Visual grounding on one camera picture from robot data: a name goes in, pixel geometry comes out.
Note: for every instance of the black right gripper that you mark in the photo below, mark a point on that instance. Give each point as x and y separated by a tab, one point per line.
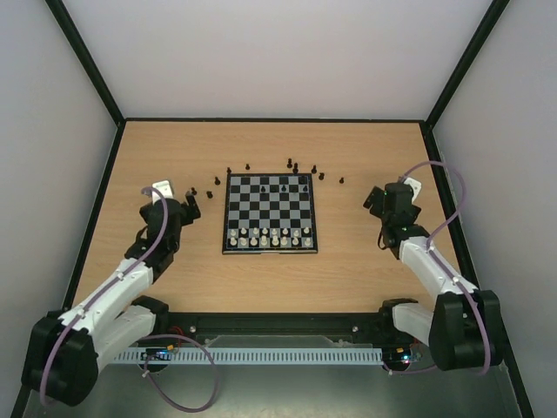
375	198

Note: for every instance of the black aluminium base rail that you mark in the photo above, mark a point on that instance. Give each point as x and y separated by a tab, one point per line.
278	325

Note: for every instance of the light blue slotted cable duct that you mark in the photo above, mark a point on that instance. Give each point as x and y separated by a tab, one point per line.
254	356

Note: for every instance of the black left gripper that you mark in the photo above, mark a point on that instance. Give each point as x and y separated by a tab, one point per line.
188	216

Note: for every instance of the black and silver chessboard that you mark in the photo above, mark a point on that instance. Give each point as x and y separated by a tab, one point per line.
246	207

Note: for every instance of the black enclosure frame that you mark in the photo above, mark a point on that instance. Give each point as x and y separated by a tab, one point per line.
284	130

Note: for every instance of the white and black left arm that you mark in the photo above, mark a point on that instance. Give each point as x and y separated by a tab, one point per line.
68	349

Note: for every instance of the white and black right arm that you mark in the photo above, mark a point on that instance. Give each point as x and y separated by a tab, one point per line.
444	283

